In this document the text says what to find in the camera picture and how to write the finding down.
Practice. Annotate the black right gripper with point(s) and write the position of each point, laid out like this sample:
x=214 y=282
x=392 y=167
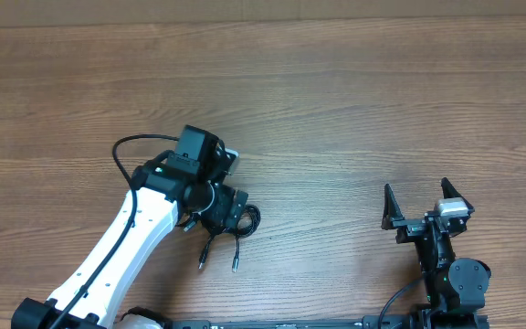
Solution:
x=412 y=228

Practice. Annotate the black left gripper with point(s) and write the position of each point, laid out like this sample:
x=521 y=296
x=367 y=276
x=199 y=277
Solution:
x=219 y=211

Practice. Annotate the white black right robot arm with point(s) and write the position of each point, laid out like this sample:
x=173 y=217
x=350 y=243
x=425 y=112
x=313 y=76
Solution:
x=455 y=287

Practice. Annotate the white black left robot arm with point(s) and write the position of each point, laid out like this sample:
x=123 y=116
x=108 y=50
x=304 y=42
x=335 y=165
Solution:
x=176 y=188

